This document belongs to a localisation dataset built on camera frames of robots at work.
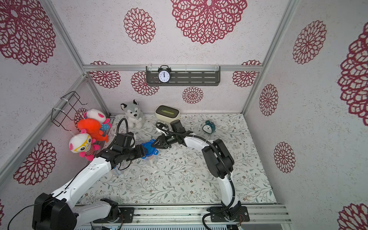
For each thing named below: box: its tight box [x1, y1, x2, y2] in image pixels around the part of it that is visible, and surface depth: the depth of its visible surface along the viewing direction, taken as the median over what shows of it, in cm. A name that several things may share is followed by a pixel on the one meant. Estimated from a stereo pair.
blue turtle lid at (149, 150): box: [140, 138, 160, 159], surface depth 85 cm
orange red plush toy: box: [77, 117, 109, 143], surface depth 91 cm
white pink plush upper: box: [86, 108, 107, 124], surface depth 97 cm
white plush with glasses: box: [69, 129, 101, 161], surface depth 83 cm
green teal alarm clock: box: [202, 120, 217, 135], surface depth 107 cm
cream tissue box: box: [154, 104, 181, 123], surface depth 116 cm
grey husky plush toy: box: [120, 99, 145, 130], surface depth 100 cm
